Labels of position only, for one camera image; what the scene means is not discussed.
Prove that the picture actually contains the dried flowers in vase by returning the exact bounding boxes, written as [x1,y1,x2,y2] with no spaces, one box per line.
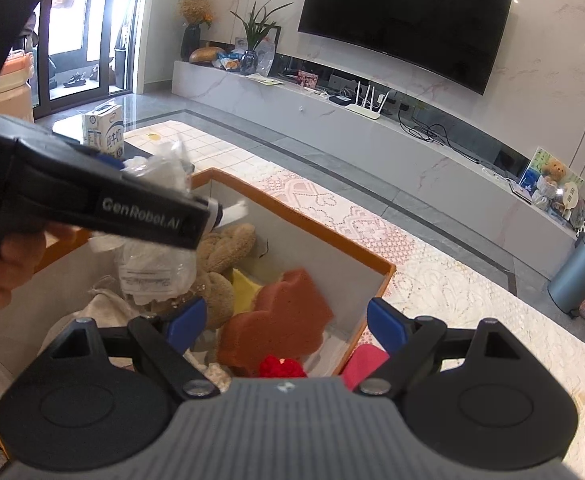
[178,0,214,61]

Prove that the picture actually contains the person's left hand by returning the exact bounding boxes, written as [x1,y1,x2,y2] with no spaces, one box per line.
[0,223,79,312]

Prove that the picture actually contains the orange cardboard storage box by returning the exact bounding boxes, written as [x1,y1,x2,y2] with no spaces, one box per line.
[0,167,398,461]

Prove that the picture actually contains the white wifi router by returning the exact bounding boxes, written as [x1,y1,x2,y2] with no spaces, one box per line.
[346,84,390,120]

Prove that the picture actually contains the white paper towel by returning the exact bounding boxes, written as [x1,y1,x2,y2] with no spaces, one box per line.
[38,288,144,354]

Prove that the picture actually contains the red capsule dispenser box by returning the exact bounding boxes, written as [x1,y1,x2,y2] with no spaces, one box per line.
[340,344,389,391]

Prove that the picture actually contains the orange crochet fruit toy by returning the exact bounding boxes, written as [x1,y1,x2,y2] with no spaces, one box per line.
[257,354,307,379]

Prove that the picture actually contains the pink water bottle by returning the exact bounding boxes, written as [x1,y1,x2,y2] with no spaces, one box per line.
[0,50,34,122]

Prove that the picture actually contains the small milk carton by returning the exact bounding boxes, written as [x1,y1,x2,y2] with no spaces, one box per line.
[82,101,124,159]

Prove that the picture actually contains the black wall television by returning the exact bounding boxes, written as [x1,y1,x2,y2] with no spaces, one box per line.
[298,0,512,94]

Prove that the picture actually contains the yellow microfiber cloth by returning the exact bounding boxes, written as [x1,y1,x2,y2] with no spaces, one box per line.
[232,269,262,315]

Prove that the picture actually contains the teddy bear on console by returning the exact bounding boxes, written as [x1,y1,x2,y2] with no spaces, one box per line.
[537,157,567,197]

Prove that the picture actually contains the marble TV console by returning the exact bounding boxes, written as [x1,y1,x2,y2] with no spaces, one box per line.
[172,62,576,278]

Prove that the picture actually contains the white crochet ruffle scrunchie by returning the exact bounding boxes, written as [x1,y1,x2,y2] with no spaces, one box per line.
[183,350,233,393]

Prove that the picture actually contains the brown shaped sponge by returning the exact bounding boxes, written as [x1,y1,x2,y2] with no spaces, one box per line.
[216,268,334,377]

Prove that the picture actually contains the green plant in glass vase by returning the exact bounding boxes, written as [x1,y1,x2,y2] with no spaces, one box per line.
[230,0,291,76]

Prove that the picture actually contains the brown plush toy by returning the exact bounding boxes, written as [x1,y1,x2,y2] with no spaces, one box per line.
[151,222,259,331]

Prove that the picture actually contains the clear gift bag with ribbon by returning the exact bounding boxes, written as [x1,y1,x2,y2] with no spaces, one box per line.
[87,135,249,311]

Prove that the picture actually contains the grey pedal trash bin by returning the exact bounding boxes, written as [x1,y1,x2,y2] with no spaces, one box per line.
[547,232,585,318]

